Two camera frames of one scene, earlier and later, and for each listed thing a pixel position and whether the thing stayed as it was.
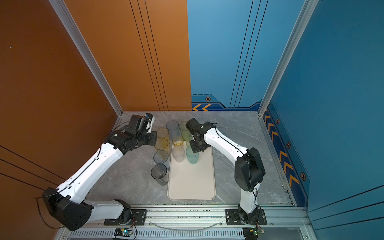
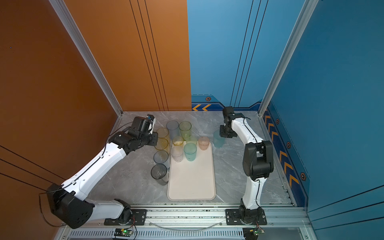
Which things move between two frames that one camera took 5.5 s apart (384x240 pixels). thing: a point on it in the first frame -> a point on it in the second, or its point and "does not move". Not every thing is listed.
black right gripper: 194,149 -> 222,133
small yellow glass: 177,140 does not move
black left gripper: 153,136 does not move
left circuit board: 123,232 does not move
